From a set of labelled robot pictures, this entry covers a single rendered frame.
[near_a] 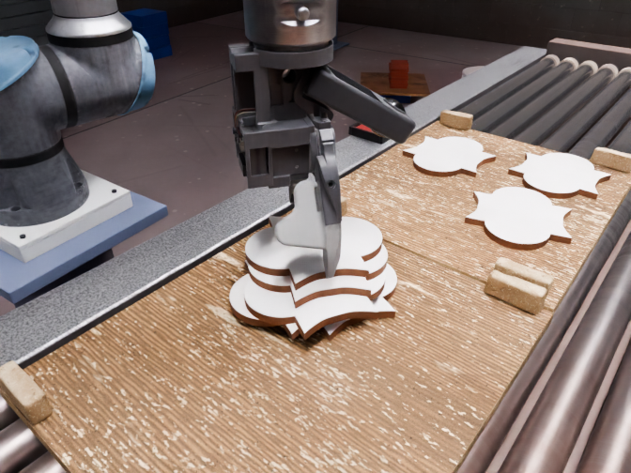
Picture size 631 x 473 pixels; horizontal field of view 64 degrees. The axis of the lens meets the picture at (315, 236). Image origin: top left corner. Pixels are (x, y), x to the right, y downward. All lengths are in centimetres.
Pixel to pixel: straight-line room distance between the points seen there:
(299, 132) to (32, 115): 44
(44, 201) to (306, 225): 47
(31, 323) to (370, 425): 38
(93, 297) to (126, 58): 36
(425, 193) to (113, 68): 48
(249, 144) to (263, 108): 3
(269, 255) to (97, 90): 40
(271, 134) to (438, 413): 27
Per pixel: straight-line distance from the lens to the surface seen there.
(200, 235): 70
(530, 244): 67
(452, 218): 71
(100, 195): 88
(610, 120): 121
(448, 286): 58
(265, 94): 44
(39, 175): 82
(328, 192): 45
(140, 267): 66
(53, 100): 80
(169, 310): 56
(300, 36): 42
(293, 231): 46
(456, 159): 85
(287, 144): 45
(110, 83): 82
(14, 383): 50
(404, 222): 68
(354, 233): 56
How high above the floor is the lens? 130
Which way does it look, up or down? 34 degrees down
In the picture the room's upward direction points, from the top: straight up
